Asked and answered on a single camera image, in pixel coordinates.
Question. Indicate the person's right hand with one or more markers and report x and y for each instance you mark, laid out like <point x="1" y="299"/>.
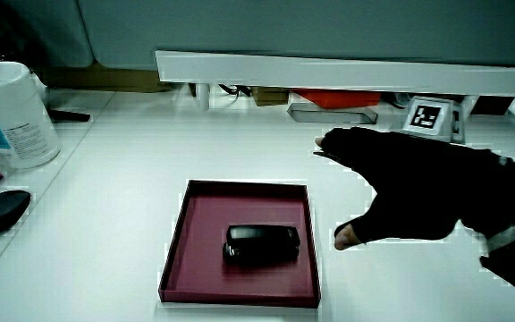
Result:
<point x="418" y="179"/>

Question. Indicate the white desk shelf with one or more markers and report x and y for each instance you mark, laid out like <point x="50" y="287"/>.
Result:
<point x="329" y="71"/>

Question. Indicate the small brown cardboard box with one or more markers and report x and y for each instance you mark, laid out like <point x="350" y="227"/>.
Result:
<point x="270" y="96"/>

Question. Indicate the white cylindrical wipes canister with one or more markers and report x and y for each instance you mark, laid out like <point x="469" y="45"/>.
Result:
<point x="11" y="116"/>

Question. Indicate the black computer mouse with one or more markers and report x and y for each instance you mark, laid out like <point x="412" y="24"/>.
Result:
<point x="1" y="211"/>

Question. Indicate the maroon square plate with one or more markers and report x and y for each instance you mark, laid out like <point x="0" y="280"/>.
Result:
<point x="204" y="264"/>

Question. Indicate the black stapper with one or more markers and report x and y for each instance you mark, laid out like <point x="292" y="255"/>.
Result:
<point x="261" y="243"/>

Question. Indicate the large brown cardboard box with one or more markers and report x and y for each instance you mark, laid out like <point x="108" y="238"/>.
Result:
<point x="101" y="78"/>

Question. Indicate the orange flat box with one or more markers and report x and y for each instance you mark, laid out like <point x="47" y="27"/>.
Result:
<point x="338" y="98"/>

